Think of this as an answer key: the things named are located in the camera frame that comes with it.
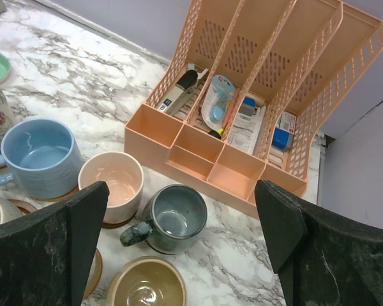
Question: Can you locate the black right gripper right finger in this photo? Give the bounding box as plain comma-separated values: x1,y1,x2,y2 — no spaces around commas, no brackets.
254,180,383,305

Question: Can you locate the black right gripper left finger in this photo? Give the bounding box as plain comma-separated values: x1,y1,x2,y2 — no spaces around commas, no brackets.
0,181,109,305

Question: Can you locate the dark walnut coaster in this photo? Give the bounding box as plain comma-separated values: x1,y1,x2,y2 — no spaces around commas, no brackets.
101,208,138,230

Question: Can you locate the blue mug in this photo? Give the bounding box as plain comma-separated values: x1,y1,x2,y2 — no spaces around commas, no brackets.
0,118,84,199

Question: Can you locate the tan mug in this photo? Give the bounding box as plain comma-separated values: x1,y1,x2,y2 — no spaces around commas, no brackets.
105,256,187,305

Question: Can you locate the pink mug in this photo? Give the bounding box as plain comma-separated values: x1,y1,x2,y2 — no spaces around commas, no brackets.
78,151,144,226

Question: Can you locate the grey mug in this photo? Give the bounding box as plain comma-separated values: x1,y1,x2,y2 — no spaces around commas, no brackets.
120,184,207,254

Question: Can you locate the white printed packet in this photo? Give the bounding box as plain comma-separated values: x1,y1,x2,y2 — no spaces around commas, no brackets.
228,105,266,154

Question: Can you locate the yellow black highlighter pen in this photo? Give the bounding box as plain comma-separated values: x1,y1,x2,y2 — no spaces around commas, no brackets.
208,88,241,140

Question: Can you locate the grey blue eraser block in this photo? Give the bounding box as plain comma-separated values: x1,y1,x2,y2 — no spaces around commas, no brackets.
239,96,256,117

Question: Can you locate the white blue packet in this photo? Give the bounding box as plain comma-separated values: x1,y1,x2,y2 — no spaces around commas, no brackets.
201,75,236,130

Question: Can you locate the peach plastic file organizer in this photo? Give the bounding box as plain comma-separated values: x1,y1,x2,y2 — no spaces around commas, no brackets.
124,1,383,217

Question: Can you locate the black grey marker pen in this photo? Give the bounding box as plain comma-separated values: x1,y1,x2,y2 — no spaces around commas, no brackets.
156,69,198,113

